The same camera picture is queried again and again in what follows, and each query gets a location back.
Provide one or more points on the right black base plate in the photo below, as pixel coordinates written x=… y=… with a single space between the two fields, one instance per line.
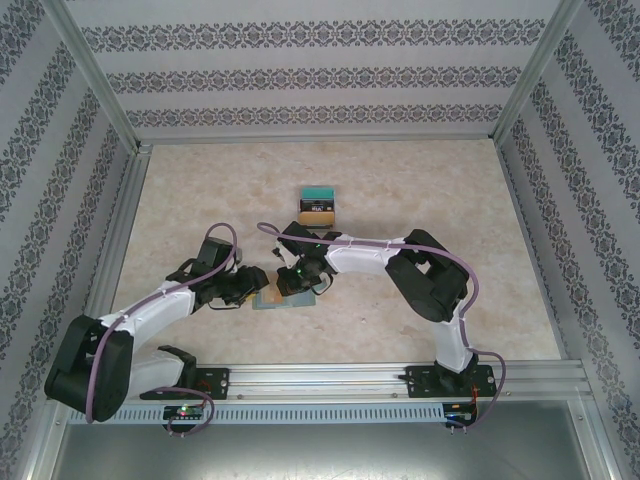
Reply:
x=420 y=382

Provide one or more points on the small card box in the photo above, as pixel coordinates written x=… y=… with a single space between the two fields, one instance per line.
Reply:
x=316 y=228

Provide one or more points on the aluminium mounting rail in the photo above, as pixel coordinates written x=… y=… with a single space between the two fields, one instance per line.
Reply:
x=320 y=380

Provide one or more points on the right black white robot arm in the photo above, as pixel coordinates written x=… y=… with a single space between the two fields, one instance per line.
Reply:
x=430 y=290

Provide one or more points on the gold card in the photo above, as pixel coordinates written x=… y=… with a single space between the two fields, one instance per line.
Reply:
x=317 y=218

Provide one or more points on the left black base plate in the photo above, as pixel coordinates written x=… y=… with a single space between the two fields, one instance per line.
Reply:
x=215 y=382

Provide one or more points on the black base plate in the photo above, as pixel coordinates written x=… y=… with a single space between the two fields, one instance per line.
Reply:
x=215 y=382
x=420 y=382

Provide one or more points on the aluminium side rail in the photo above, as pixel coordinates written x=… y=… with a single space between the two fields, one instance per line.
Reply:
x=111 y=250

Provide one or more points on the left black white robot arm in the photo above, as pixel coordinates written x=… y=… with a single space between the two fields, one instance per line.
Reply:
x=90 y=365

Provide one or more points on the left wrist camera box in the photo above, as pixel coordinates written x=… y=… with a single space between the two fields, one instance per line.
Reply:
x=238 y=252

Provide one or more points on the aluminium back bar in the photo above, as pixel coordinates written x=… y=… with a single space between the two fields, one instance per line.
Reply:
x=320 y=140

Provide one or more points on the grey sheet metal panel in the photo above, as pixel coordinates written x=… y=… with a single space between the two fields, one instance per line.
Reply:
x=320 y=455

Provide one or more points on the circuit board with green light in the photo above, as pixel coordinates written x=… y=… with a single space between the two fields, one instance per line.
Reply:
x=185 y=412

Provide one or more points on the green card holder wallet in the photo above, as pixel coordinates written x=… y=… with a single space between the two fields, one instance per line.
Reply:
x=305 y=302

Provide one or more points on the aluminium frame post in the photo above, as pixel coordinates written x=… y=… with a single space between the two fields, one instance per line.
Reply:
x=536 y=65
x=94 y=65

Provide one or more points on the small circuit board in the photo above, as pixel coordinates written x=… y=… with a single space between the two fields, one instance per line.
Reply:
x=460 y=412

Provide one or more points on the teal card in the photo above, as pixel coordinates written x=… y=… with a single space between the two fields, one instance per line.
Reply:
x=318 y=193

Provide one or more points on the black card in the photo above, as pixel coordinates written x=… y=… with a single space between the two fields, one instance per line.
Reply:
x=316 y=205

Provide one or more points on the tan orange card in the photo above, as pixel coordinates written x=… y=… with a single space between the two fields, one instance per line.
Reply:
x=272 y=295

